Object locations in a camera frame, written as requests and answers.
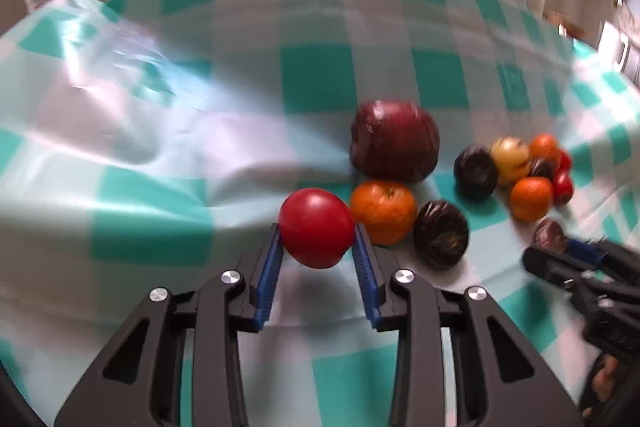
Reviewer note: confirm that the red cherry tomato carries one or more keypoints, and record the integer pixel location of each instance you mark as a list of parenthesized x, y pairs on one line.
[(564, 188), (565, 161)]

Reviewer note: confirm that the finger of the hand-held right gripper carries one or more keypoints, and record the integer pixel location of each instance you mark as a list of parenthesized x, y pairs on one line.
[(582, 250), (550, 264)]

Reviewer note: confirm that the large dark red apple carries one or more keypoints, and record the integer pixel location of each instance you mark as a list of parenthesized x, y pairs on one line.
[(395, 139)]

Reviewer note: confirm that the yellow passion fruit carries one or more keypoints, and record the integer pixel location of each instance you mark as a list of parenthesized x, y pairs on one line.
[(510, 157)]

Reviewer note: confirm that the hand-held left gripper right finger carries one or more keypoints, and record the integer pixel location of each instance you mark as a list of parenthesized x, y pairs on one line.
[(365, 284)]

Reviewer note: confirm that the dark passion fruit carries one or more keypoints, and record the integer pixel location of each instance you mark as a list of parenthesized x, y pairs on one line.
[(440, 233), (542, 168), (475, 172), (549, 234)]

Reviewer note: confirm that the small mandarin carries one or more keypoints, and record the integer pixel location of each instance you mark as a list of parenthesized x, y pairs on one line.
[(531, 205), (544, 147)]

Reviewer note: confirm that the person's right hand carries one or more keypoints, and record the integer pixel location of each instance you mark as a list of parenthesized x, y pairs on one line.
[(607, 377)]

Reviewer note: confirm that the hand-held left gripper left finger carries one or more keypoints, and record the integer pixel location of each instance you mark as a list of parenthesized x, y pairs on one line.
[(270, 279)]

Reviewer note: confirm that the large orange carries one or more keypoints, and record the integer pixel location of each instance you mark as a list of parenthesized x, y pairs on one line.
[(383, 209)]

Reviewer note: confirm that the green white checked tablecloth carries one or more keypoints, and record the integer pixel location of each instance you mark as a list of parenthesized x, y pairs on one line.
[(310, 77)]

